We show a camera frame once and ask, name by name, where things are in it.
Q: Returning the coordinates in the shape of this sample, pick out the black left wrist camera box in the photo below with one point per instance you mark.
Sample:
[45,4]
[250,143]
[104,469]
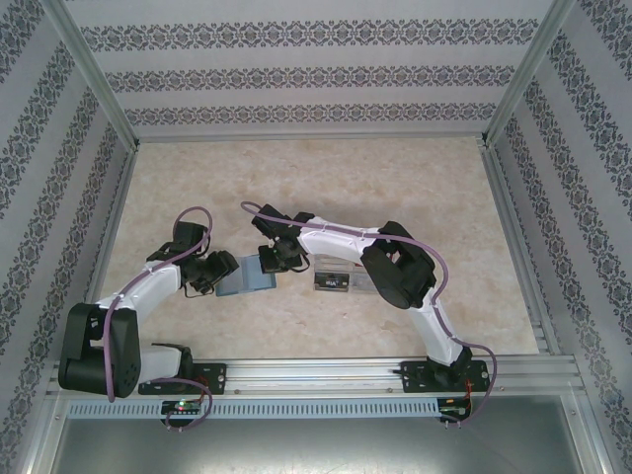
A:
[190,234]

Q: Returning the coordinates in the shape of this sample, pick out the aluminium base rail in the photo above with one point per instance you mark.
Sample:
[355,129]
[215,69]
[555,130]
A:
[316,375]

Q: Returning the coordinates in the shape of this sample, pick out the teal card holder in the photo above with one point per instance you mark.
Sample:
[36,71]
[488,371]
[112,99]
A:
[257,276]

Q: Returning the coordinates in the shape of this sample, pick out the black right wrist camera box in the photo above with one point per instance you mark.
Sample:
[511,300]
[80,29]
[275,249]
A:
[269,224]

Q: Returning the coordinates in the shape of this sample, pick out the aluminium frame post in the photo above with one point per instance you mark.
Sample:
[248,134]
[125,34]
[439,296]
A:
[96,79]
[523,74]

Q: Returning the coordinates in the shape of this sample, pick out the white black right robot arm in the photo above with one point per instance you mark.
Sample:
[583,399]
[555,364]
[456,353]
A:
[331,244]

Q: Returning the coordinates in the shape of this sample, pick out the aluminium frame rail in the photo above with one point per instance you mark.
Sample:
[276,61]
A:
[523,247]
[109,222]

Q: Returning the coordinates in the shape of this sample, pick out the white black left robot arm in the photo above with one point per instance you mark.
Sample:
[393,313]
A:
[148,286]

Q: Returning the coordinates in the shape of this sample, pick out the black corner bracket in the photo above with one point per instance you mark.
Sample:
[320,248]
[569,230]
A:
[134,143]

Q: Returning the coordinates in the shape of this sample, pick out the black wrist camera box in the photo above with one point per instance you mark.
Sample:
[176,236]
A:
[269,224]
[190,234]

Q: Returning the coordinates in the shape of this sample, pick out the clear plastic box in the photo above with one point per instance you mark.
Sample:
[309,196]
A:
[336,264]

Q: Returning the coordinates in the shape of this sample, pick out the black card with white print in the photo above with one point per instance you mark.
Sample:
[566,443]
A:
[330,284]

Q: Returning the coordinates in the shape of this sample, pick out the grey metal base panel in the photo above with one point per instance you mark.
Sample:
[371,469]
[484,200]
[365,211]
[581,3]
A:
[316,449]

